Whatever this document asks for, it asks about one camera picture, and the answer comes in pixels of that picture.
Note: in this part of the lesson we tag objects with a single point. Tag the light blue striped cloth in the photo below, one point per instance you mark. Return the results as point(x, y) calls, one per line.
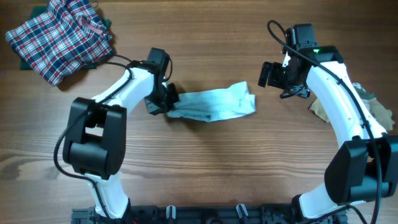
point(215, 105)

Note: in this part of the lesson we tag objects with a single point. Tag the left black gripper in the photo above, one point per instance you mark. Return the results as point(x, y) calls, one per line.
point(154, 108)

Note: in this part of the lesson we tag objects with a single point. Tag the beige white crumpled garment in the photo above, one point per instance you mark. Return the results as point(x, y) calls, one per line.
point(382, 115)

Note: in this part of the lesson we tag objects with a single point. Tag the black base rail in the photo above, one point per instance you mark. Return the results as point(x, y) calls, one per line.
point(264, 214)

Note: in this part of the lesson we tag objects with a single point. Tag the dark green folded cloth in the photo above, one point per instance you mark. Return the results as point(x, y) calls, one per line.
point(38, 10)

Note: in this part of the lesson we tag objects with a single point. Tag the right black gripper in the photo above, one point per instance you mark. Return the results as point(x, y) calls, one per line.
point(292, 91)

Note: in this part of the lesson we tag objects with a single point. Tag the plaid red blue cloth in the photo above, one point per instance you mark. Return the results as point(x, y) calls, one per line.
point(66, 37)

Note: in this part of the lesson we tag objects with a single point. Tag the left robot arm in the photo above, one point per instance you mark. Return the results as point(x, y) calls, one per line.
point(93, 145)

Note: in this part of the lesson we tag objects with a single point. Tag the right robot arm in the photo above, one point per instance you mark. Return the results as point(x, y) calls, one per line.
point(364, 169)

